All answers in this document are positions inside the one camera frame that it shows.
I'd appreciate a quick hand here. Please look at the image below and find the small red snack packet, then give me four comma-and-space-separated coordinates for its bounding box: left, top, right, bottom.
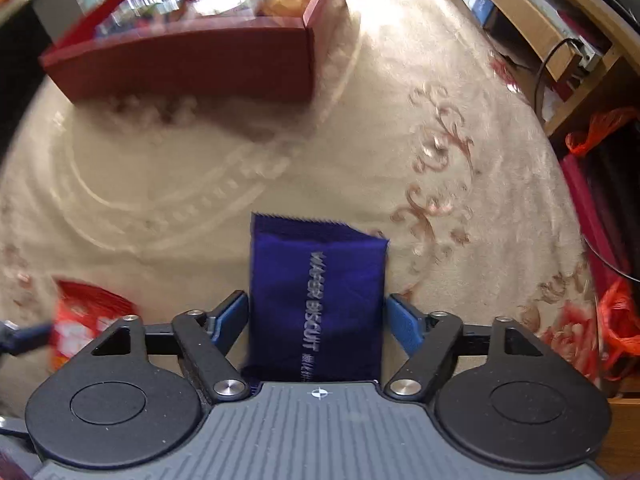
50, 278, 138, 372

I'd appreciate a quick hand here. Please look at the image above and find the blue wafer biscuit packet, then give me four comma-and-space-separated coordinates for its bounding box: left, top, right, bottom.
243, 214, 388, 384

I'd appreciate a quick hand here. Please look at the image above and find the blue coconut snack packet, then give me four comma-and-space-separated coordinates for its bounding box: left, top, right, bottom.
94, 0, 186, 38

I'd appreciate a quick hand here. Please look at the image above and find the orange plastic bag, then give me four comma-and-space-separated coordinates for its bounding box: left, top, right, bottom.
561, 106, 639, 382

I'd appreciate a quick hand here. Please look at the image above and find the red cardboard box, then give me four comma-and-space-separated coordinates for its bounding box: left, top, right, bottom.
40, 0, 346, 102

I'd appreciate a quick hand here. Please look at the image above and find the wooden shelf unit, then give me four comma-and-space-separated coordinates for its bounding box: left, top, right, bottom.
491, 0, 639, 140

